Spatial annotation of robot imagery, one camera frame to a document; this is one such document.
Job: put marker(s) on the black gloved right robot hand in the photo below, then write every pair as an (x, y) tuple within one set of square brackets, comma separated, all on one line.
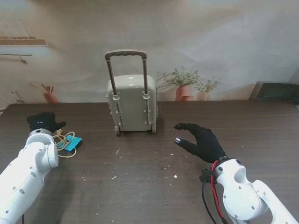
[(205, 142)]

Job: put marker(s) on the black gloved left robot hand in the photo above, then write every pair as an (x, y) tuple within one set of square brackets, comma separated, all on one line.
[(42, 120)]

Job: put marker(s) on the teal luggage tag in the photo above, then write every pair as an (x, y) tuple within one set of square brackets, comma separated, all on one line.
[(74, 142)]

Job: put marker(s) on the small beige trolley suitcase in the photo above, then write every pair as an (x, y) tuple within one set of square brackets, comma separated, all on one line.
[(132, 102)]

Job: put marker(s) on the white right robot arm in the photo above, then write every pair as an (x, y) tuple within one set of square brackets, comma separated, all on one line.
[(243, 193)]

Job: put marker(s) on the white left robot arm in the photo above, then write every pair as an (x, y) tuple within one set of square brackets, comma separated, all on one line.
[(25, 168)]

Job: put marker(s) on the dark flat box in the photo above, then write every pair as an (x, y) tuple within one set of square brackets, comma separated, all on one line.
[(273, 91)]

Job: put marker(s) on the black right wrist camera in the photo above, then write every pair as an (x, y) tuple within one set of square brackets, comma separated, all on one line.
[(205, 175)]

